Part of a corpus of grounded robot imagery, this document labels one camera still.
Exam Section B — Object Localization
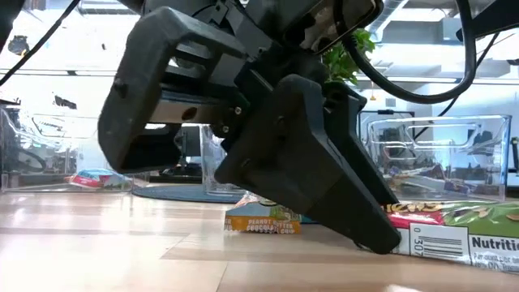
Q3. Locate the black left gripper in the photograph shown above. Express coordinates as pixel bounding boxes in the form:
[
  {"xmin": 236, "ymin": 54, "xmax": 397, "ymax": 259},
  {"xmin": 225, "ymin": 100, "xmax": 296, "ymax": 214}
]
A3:
[{"xmin": 97, "ymin": 0, "xmax": 328, "ymax": 174}]

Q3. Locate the light blue granola bar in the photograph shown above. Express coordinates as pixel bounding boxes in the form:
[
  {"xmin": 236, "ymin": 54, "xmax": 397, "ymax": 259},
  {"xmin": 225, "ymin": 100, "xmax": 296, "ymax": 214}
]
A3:
[{"xmin": 66, "ymin": 168, "xmax": 135, "ymax": 191}]

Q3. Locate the dark blue granola bar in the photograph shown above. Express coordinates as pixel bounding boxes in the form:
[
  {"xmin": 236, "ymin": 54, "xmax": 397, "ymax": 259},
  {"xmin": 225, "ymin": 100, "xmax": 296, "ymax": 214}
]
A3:
[{"xmin": 444, "ymin": 179, "xmax": 472, "ymax": 195}]

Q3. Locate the chocolate chip granola bar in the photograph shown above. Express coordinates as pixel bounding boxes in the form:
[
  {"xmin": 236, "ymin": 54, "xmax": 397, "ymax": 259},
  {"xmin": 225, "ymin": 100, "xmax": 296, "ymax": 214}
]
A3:
[{"xmin": 383, "ymin": 200, "xmax": 519, "ymax": 277}]

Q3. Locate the peanut butter granola bar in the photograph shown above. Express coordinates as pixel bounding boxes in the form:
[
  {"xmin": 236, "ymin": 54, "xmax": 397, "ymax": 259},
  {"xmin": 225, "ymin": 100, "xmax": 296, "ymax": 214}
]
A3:
[{"xmin": 224, "ymin": 192, "xmax": 303, "ymax": 235}]

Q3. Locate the green potted plant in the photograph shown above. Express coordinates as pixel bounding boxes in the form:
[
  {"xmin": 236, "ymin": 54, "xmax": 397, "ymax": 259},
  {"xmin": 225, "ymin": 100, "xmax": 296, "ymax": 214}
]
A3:
[{"xmin": 322, "ymin": 28, "xmax": 376, "ymax": 86}]

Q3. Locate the clear plastic bin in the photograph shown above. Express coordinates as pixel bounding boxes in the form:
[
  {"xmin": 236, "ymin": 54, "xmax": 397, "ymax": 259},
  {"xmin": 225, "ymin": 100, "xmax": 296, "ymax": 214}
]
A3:
[
  {"xmin": 367, "ymin": 114, "xmax": 513, "ymax": 203},
  {"xmin": 0, "ymin": 105, "xmax": 137, "ymax": 194},
  {"xmin": 178, "ymin": 123, "xmax": 249, "ymax": 196}
]

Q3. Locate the round dark blue mat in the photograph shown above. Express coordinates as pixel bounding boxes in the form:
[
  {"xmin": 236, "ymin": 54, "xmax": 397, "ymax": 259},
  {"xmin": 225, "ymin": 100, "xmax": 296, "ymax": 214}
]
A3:
[{"xmin": 131, "ymin": 183, "xmax": 248, "ymax": 204}]

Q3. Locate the black power cable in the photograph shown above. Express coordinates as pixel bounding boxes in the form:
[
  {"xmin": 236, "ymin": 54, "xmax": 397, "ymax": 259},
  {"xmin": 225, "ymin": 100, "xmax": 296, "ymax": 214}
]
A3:
[{"xmin": 412, "ymin": 32, "xmax": 502, "ymax": 141}]

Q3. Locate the thin black cable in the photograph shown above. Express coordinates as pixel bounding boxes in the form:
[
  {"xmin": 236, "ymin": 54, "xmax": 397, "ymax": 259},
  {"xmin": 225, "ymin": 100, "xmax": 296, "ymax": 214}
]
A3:
[{"xmin": 0, "ymin": 0, "xmax": 82, "ymax": 87}]

